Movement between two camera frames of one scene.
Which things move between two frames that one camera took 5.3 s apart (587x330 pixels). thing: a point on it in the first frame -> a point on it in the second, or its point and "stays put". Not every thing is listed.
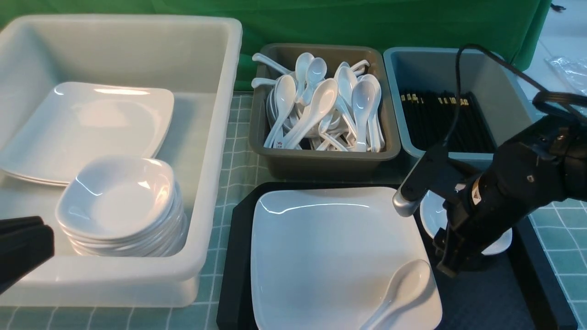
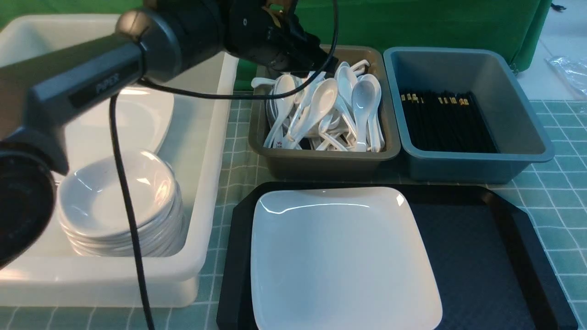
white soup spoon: x=408 y=283 -> x=308 y=95
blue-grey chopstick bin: x=494 y=101 stays put
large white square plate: x=323 y=259 stays put
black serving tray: x=510 y=290 stays put
